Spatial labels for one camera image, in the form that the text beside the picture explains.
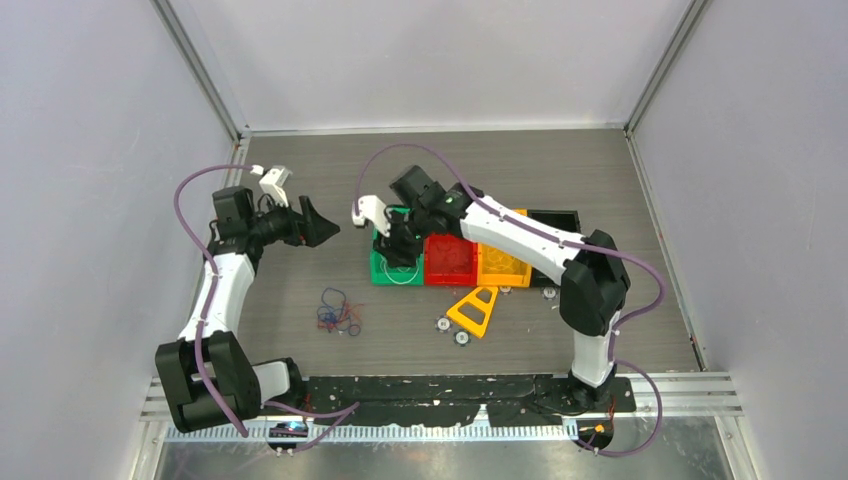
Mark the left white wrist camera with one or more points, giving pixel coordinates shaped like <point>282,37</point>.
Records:
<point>272,183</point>

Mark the slotted aluminium rail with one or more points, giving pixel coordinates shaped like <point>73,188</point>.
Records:
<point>475,431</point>

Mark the black plastic bin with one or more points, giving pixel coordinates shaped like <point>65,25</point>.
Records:
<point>566,220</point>

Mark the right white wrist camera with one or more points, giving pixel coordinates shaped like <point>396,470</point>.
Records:
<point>371,210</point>

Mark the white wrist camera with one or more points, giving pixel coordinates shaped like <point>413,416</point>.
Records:
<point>272,183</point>
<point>371,210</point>

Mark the green plastic bin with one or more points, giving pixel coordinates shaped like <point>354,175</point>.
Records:
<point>382,275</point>

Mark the poker chip near black bin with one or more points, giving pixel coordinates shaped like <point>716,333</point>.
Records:
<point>550,292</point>

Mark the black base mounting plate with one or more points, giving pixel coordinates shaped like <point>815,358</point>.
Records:
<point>451,400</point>

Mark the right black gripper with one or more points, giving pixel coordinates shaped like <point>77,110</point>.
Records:
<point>397,254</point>

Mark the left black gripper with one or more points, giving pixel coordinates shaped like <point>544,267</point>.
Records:
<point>307,225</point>

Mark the poker chip lower left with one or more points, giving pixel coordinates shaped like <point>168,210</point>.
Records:
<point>444,325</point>

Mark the red plastic bin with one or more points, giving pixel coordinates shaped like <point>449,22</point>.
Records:
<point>450,261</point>

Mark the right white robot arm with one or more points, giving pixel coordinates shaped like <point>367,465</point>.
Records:
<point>592,280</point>

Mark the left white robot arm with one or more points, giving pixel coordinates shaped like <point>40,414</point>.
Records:
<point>205,374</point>

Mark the yellow plastic bin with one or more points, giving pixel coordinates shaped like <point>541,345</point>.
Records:
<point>496,268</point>

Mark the poker chip bottom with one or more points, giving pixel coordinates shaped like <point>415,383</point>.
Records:
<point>462,338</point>

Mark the yellow triangular plastic bracket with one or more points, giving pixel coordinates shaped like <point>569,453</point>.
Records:
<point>474,311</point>

